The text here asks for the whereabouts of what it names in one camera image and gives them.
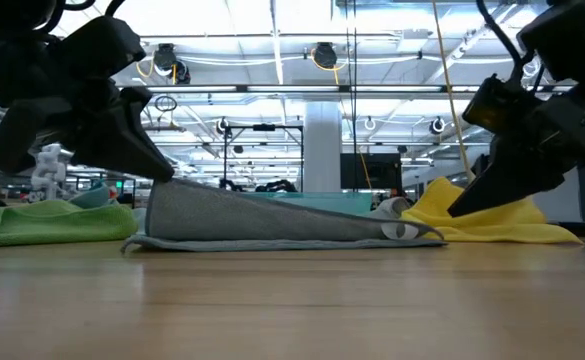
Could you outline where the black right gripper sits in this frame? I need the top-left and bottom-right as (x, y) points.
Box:
(447, 82), (585, 218)

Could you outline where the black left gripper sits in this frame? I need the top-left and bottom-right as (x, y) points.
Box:
(0, 77), (174, 182)

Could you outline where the yellow microfiber towel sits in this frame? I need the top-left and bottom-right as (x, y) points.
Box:
(401, 176), (584, 245)

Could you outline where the dark grey microfiber towel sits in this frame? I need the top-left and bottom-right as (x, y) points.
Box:
(120, 177), (447, 254)

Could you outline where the teal plastic bin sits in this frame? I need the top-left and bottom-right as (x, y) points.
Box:
(241, 192), (373, 217)

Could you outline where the light blue microfiber towel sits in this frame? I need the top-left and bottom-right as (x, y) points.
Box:
(69, 182), (148, 236)

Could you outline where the bright green microfiber towel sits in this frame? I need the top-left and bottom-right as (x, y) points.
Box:
(0, 199), (139, 250)

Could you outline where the white building column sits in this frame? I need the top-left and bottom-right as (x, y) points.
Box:
(303, 101), (343, 194)

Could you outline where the black hanging cable loop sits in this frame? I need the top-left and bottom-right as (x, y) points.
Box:
(154, 94), (178, 114)

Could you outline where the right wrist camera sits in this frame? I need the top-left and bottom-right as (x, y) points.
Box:
(461, 74), (541, 136)

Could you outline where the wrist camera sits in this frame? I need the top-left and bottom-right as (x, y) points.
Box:
(461, 74), (541, 136)
(59, 14), (147, 79)

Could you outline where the black ceiling cable reel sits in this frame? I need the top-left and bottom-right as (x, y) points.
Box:
(311, 42), (339, 70)
(151, 42), (192, 85)

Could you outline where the yellow hanging cable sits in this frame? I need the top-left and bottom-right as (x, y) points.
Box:
(431, 0), (476, 184)

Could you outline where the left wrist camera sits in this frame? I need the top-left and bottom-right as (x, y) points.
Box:
(59, 14), (147, 79)

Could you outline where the black wall monitor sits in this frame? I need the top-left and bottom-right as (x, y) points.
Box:
(340, 152), (403, 191)

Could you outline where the black right camera cable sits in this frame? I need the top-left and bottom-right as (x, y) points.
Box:
(474, 0), (528, 84)

